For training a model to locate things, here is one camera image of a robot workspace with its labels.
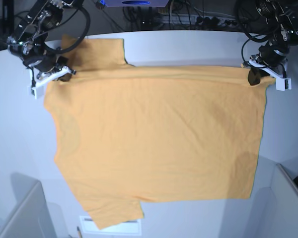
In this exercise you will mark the pencil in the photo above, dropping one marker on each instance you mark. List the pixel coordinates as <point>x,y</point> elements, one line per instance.
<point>79,232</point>

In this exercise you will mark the orange yellow T-shirt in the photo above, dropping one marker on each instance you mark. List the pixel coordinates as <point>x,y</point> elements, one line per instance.
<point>127,134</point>

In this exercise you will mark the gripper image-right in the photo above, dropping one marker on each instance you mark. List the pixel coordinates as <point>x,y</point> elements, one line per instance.
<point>272,55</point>

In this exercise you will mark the grey partition panel right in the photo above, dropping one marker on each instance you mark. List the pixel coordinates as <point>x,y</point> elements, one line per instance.
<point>274,213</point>

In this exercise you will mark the grey partition panel left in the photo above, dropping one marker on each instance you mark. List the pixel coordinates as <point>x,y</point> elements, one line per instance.
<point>30,218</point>

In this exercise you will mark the white paper label sheet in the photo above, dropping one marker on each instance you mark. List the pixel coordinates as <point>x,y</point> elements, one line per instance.
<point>129,228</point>

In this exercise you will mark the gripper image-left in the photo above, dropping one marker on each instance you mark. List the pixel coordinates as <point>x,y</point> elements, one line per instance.
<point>48,62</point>

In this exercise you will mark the grey partition panel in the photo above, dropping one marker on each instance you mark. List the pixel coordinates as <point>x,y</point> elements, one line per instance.
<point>30,218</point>
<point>274,213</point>

